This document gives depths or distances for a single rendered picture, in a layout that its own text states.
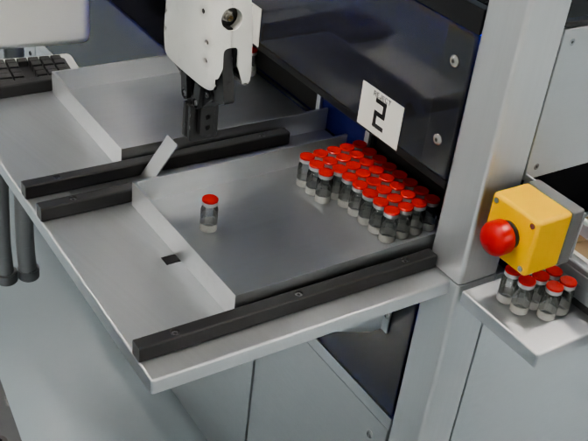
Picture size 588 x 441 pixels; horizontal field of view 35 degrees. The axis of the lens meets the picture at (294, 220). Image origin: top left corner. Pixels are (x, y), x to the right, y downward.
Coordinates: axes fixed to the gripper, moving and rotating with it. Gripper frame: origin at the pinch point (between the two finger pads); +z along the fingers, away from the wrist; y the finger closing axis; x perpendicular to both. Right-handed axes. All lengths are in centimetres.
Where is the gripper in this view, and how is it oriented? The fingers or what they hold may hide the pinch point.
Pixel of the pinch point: (199, 119)
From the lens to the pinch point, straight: 94.8
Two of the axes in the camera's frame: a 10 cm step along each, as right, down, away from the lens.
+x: -8.4, 2.2, -5.0
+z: -1.0, 8.3, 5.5
